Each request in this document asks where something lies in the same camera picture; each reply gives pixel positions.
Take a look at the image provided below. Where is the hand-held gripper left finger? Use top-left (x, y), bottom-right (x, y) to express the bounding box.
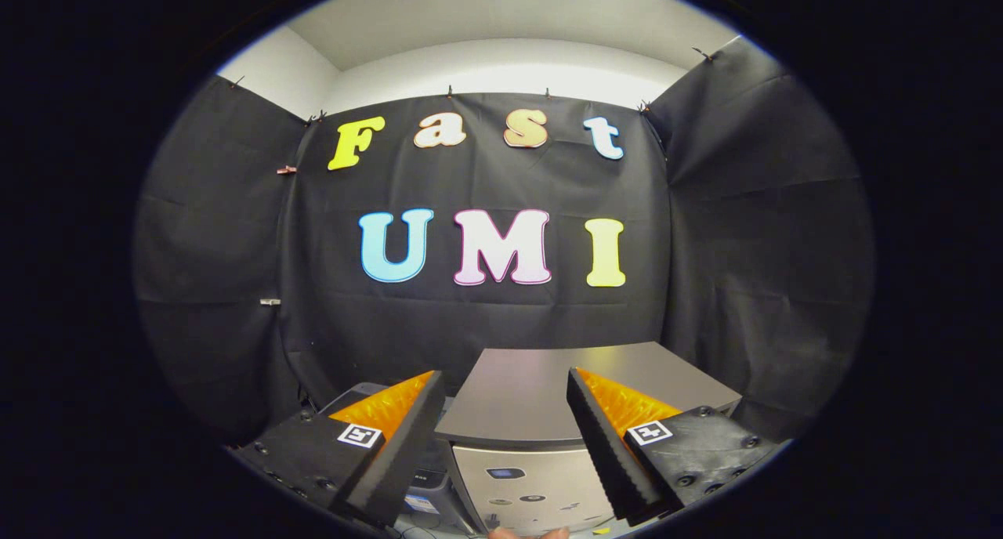
top-left (235, 371), bottom-right (446, 529)

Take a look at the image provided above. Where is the black backdrop cloth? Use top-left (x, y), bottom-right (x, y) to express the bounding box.
top-left (133, 36), bottom-right (877, 450)

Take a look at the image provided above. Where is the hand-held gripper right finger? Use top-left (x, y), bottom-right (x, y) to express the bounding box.
top-left (566, 367), bottom-right (781, 527)

